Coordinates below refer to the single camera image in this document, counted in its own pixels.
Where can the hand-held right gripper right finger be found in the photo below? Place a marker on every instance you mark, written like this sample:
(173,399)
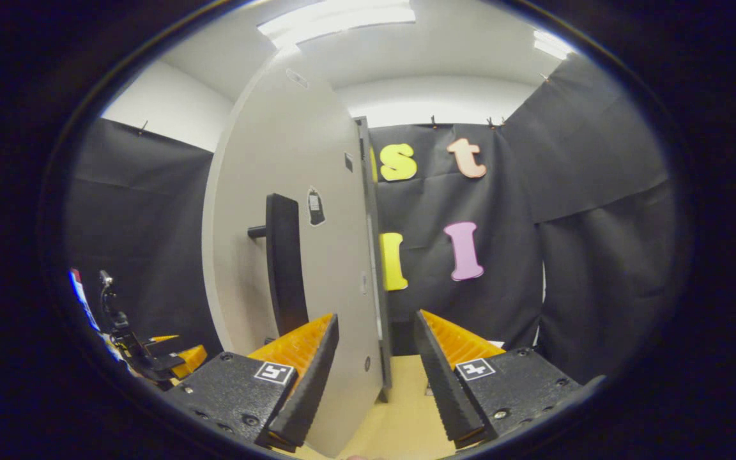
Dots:
(444,390)

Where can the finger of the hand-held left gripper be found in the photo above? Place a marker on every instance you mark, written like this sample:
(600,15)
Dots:
(194,358)

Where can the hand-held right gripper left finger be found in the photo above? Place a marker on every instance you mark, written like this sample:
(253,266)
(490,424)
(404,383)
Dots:
(314,390)

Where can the beige cabinet door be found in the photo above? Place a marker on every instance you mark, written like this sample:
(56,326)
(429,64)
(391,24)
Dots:
(246,160)

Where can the blue and white panel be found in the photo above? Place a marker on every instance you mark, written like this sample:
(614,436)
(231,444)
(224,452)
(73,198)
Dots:
(80,294)

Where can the black backdrop cloth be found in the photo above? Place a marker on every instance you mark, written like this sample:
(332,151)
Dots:
(515,306)

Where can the small ceiling light panel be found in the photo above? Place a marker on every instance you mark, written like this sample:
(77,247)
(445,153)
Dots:
(552,46)

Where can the large ceiling light panel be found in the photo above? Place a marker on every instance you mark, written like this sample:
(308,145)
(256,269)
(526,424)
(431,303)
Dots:
(336,22)

